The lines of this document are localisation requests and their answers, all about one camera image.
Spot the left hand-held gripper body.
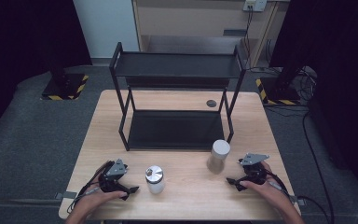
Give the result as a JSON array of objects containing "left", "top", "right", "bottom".
[{"left": 98, "top": 159, "right": 129, "bottom": 193}]

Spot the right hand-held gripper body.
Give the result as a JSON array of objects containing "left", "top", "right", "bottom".
[{"left": 239, "top": 152, "right": 269, "bottom": 185}]

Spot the white lidded beige canister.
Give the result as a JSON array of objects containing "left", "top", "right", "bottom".
[{"left": 206, "top": 139, "right": 231, "bottom": 175}]

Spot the white bottle with silver cap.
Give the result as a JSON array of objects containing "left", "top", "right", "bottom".
[{"left": 145, "top": 164, "right": 166, "bottom": 195}]

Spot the black metal shelf rack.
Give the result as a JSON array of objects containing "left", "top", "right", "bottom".
[{"left": 109, "top": 41, "right": 247, "bottom": 152}]

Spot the person's right hand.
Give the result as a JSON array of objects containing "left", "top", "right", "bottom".
[{"left": 240, "top": 162, "right": 293, "bottom": 213}]

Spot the stand base with hazard tape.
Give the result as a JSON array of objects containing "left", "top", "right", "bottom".
[
  {"left": 255, "top": 55, "right": 306, "bottom": 106},
  {"left": 40, "top": 46, "right": 90, "bottom": 102}
]

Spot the dark curtain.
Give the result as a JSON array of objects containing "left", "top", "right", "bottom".
[
  {"left": 0, "top": 0, "right": 93, "bottom": 144},
  {"left": 269, "top": 0, "right": 358, "bottom": 195}
]

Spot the light wooden cabinet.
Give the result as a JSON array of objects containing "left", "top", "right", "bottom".
[{"left": 131, "top": 0, "right": 291, "bottom": 68}]

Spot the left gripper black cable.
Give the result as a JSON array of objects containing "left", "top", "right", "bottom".
[{"left": 66, "top": 176, "right": 106, "bottom": 214}]

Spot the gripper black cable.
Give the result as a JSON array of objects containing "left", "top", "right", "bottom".
[
  {"left": 265, "top": 172, "right": 333, "bottom": 224},
  {"left": 66, "top": 176, "right": 106, "bottom": 214}
]

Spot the grey table bracket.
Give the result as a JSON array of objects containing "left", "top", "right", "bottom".
[
  {"left": 288, "top": 195, "right": 306, "bottom": 207},
  {"left": 55, "top": 190, "right": 77, "bottom": 201}
]

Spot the black floor cable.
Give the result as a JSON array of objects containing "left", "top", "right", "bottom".
[{"left": 302, "top": 110, "right": 336, "bottom": 224}]

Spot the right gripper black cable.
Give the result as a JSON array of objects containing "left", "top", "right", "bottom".
[{"left": 265, "top": 172, "right": 333, "bottom": 224}]

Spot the bundle of cables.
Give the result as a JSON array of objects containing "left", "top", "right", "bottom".
[{"left": 292, "top": 65, "right": 319, "bottom": 104}]

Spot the black outlet cable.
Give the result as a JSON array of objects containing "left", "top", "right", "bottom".
[{"left": 242, "top": 6, "right": 255, "bottom": 62}]

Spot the white wall outlet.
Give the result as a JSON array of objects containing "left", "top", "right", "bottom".
[{"left": 242, "top": 0, "right": 268, "bottom": 13}]

